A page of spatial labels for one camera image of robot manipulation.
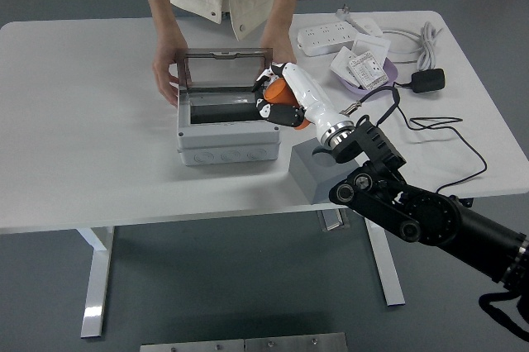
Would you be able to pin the grey metal plate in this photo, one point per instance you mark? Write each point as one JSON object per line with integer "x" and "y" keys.
{"x": 192, "y": 347}

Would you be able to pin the labelled white socket package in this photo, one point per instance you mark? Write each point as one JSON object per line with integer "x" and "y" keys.
{"x": 368, "y": 71}

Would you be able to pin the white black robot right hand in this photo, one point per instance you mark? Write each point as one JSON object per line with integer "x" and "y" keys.
{"x": 310, "y": 93}

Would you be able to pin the small white adapter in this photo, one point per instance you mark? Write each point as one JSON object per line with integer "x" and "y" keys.
{"x": 370, "y": 26}

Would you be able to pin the grey block holder with hole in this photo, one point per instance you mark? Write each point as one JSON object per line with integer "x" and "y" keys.
{"x": 308, "y": 180}

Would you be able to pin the person's right hand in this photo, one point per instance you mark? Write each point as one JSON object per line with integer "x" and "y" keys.
{"x": 167, "y": 67}

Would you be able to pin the orange cylindrical battery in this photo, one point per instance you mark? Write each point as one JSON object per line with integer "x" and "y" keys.
{"x": 277, "y": 93}

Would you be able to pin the grey metal table bracket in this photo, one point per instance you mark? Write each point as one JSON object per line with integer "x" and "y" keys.
{"x": 332, "y": 220}

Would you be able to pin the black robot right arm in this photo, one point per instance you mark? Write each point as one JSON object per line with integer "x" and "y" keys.
{"x": 434, "y": 211}

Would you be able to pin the white table leg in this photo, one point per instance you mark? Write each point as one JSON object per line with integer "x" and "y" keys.
{"x": 97, "y": 277}
{"x": 390, "y": 282}

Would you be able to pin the purple plastic tray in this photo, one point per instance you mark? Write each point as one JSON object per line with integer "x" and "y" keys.
{"x": 392, "y": 71}

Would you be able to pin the grey enclosure box with lid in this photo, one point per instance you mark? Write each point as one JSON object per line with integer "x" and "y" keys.
{"x": 227, "y": 141}

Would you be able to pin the black power adapter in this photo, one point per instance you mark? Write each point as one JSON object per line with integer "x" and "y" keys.
{"x": 430, "y": 80}

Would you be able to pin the large white socket panel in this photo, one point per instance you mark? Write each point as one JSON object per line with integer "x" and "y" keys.
{"x": 372, "y": 44}

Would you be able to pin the white power strip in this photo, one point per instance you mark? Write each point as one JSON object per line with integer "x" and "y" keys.
{"x": 326, "y": 38}

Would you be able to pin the person's left hand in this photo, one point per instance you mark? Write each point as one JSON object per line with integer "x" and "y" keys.
{"x": 283, "y": 50}

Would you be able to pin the small white socket panel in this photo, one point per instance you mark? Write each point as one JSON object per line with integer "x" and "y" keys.
{"x": 342, "y": 63}

